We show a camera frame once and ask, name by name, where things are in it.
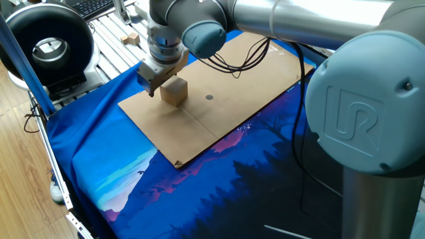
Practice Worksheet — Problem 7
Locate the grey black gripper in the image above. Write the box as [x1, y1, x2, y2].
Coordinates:
[135, 48, 190, 98]

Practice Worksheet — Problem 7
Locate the large wooden block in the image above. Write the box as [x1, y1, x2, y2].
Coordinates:
[159, 75, 189, 108]

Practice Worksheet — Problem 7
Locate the brown cardboard sheet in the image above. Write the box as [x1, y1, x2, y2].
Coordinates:
[118, 31, 315, 169]

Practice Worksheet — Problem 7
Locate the blue landscape print cloth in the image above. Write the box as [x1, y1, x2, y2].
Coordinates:
[45, 29, 345, 239]

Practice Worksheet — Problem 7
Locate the black keyboard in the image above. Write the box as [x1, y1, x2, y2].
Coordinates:
[61, 0, 116, 21]

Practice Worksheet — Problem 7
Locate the blue metal pole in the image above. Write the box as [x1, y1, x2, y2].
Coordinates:
[0, 13, 56, 117]

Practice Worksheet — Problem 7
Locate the white shoe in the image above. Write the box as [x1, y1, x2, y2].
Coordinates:
[49, 171, 66, 204]

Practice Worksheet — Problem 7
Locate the black cable loop bundle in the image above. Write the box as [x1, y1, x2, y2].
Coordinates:
[197, 36, 272, 80]

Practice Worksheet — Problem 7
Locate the aluminium bracket post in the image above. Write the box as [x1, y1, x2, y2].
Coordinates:
[112, 0, 133, 26]

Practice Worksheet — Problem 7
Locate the thin black floor cable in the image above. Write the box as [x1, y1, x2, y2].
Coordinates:
[23, 102, 43, 134]

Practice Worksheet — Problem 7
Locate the aluminium table frame rail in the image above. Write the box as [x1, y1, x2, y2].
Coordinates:
[28, 92, 94, 239]

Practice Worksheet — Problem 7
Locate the black round ring device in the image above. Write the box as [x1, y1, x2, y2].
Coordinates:
[0, 3, 102, 96]

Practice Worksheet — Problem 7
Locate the thick black cable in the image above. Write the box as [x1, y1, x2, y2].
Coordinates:
[290, 42, 345, 215]

